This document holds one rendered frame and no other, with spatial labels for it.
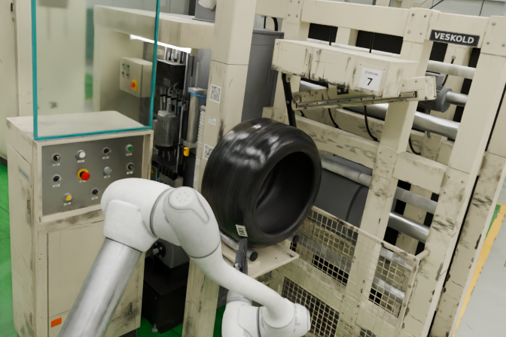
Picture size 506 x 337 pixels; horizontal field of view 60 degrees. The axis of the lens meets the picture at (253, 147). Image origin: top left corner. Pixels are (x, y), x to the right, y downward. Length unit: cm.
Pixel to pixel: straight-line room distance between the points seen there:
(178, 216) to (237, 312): 58
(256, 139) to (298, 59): 46
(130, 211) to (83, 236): 112
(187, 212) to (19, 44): 377
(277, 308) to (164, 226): 50
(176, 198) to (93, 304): 32
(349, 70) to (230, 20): 55
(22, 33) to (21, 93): 56
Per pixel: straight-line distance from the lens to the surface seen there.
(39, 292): 231
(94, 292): 115
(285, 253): 217
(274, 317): 145
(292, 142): 179
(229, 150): 177
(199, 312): 248
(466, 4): 1073
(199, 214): 105
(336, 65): 188
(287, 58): 205
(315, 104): 212
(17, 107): 479
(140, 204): 112
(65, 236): 220
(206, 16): 256
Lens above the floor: 189
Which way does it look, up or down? 17 degrees down
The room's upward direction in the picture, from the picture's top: 8 degrees clockwise
